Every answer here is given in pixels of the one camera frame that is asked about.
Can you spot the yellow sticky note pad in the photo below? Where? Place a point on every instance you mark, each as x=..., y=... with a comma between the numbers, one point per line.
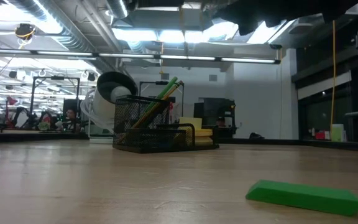
x=204, y=133

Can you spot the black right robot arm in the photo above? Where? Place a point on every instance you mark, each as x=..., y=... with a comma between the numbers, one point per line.
x=275, y=12

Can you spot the black mesh desk organizer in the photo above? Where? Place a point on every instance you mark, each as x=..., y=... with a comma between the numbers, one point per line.
x=141, y=140

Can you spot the black equipment rack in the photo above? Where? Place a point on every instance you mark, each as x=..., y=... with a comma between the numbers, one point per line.
x=216, y=107

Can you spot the person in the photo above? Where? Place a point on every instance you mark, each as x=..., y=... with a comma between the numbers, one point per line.
x=221, y=122
x=71, y=118

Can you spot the overhead light bar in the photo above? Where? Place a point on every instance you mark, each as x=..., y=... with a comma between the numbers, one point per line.
x=129, y=56

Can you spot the black round floor object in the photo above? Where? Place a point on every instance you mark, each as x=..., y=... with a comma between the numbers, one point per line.
x=256, y=136

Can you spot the red box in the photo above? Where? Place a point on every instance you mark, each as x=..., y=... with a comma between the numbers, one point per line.
x=321, y=135

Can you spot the green eraser block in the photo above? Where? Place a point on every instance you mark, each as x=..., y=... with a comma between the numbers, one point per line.
x=303, y=196

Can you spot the green white box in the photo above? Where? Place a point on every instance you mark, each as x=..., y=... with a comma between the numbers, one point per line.
x=337, y=133

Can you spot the red desk lamp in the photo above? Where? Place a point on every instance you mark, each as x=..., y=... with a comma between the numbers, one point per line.
x=11, y=102

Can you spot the grey wall square panel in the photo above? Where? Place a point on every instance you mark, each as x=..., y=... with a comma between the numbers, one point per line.
x=212, y=77
x=165, y=76

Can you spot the black metal rig frame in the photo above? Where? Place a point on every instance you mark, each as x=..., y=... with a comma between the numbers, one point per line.
x=54, y=77

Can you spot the black table frame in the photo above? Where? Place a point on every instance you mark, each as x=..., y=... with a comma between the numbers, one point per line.
x=36, y=137

